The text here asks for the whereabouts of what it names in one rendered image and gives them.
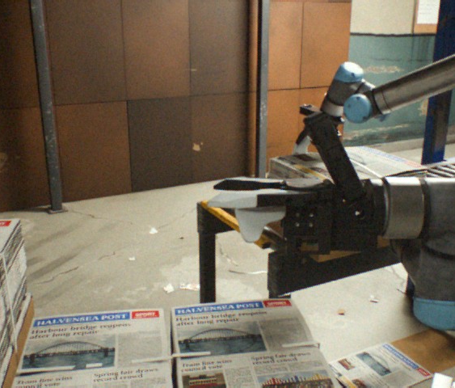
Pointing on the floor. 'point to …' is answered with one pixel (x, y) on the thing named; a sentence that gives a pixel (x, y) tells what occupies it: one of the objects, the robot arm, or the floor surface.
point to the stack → (188, 346)
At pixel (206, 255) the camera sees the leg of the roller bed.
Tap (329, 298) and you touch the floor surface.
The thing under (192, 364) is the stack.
